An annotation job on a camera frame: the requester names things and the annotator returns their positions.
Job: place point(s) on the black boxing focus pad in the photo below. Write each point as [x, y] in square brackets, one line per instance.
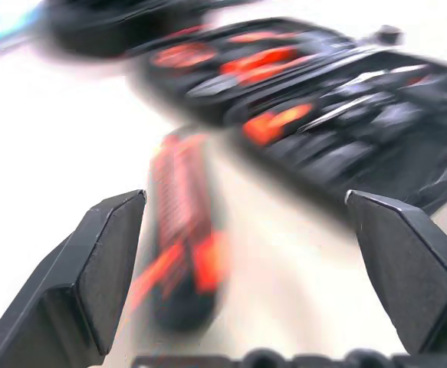
[112, 34]

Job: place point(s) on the black orange bit holder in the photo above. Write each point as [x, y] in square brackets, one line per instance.
[185, 214]

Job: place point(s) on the black tool case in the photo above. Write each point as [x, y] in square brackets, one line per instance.
[323, 163]

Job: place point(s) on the orange utility knife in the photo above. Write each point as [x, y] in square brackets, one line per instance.
[257, 37]

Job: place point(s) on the silver metal tool shaft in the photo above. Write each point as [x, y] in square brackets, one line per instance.
[392, 74]

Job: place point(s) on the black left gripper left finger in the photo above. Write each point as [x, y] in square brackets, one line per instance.
[73, 291]

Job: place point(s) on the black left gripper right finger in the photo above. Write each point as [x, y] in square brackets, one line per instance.
[411, 276]

